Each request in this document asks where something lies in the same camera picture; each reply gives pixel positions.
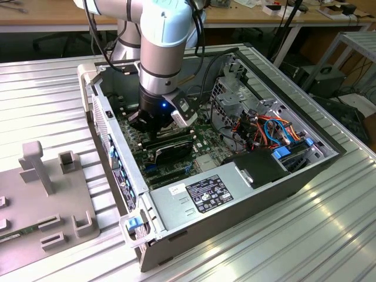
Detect black expansion card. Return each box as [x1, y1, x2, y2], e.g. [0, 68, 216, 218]
[152, 140, 195, 166]

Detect green motherboard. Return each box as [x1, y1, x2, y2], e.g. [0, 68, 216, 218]
[113, 93, 236, 192]

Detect silver chipset heatsink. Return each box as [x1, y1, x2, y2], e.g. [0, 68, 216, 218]
[194, 153, 217, 172]

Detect silver metal drive cage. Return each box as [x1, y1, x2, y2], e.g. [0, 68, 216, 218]
[210, 75, 283, 124]

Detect silver power supply unit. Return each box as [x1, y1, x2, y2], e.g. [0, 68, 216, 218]
[148, 162, 256, 233]

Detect black plastic shroud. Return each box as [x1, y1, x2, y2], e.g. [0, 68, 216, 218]
[220, 148, 290, 189]

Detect wooden desk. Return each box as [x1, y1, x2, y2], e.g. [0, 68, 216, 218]
[0, 0, 118, 33]
[204, 0, 374, 67]

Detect hard disk in blue carrier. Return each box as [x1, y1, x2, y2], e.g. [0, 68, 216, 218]
[271, 137, 323, 174]

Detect open grey PC case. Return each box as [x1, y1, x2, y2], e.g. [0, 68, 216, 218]
[76, 50, 347, 273]

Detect white box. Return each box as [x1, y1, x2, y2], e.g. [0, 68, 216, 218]
[263, 4, 302, 18]

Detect grey parts rack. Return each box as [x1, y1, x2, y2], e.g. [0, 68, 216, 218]
[0, 140, 101, 276]

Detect black pole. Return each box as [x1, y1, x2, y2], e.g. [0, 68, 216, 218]
[270, 0, 303, 59]

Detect green RAM stick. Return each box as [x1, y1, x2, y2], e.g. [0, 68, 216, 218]
[0, 224, 41, 244]

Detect black flat panel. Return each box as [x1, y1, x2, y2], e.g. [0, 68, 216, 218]
[313, 95, 371, 145]

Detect brown cardboard box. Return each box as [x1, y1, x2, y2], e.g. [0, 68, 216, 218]
[317, 5, 345, 21]

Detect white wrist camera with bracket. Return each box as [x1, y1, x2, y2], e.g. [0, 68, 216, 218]
[163, 89, 199, 129]

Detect grey wire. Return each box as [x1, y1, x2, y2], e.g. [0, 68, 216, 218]
[209, 98, 244, 150]

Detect pale grey case handle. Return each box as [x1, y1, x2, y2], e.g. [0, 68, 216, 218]
[119, 210, 153, 249]
[76, 63, 100, 114]

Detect black camera cable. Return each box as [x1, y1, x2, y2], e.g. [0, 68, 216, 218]
[189, 0, 240, 103]

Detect orange power wires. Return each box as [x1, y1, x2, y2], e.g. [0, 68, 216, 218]
[231, 113, 267, 149]

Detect blue data wire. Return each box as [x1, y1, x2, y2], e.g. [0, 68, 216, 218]
[263, 117, 294, 147]

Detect black case with handle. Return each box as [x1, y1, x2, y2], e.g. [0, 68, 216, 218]
[298, 66, 346, 98]

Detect grey metal frame table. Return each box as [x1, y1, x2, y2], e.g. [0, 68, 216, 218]
[302, 31, 376, 92]

